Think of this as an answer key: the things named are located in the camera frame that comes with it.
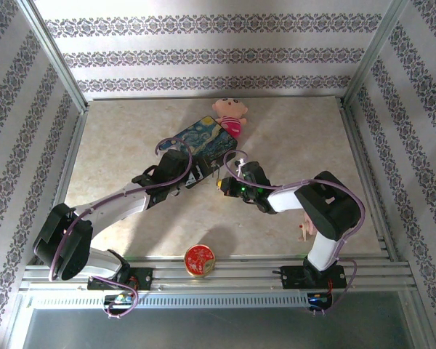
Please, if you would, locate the starry night painted box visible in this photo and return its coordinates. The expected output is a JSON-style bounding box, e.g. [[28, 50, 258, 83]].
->
[[156, 114, 239, 190]]

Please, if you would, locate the pink plush doll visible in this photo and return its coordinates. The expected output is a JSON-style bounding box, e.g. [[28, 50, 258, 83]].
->
[[211, 97, 249, 139]]

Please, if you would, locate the small pink plastic toy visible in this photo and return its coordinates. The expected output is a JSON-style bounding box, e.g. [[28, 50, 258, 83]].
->
[[296, 213, 319, 243]]

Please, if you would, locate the round red gold tin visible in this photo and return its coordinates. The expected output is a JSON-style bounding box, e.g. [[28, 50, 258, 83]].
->
[[183, 244, 216, 278]]

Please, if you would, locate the small right circuit board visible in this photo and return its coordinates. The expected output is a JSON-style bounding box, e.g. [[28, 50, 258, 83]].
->
[[307, 292, 334, 310]]

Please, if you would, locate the small circuit board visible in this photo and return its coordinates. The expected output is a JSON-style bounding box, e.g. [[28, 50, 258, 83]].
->
[[307, 292, 334, 310], [104, 293, 137, 307]]

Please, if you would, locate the grey metal sheet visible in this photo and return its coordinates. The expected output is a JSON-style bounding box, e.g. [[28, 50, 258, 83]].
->
[[21, 307, 416, 349]]

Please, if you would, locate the small left circuit board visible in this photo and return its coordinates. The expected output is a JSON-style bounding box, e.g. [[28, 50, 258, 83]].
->
[[104, 293, 137, 307]]

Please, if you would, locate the aluminium mounting rail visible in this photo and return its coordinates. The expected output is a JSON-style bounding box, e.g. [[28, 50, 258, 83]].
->
[[20, 256, 417, 294]]

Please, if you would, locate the aluminium side rail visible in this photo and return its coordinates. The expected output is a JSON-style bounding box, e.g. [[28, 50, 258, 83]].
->
[[336, 97, 401, 261], [36, 108, 90, 263]]

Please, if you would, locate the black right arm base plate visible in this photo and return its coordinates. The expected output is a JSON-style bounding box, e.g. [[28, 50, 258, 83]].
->
[[281, 263, 347, 290]]

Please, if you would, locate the grey slotted cable duct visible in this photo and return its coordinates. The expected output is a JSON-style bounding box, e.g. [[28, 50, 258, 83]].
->
[[28, 292, 312, 308]]

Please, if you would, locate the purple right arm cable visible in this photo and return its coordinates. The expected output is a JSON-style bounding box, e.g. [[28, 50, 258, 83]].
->
[[223, 148, 367, 317]]

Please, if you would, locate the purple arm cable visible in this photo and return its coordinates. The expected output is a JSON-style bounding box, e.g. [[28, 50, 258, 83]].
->
[[223, 148, 367, 317], [49, 137, 194, 321]]

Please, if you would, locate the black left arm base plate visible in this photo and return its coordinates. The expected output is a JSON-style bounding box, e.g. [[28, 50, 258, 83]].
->
[[86, 267, 154, 292]]

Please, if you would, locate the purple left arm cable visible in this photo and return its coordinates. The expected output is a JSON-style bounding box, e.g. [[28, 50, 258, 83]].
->
[[49, 137, 194, 321]]

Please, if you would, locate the aluminium frame post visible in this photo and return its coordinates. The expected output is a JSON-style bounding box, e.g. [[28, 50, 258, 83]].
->
[[16, 0, 91, 114], [339, 0, 410, 107]]

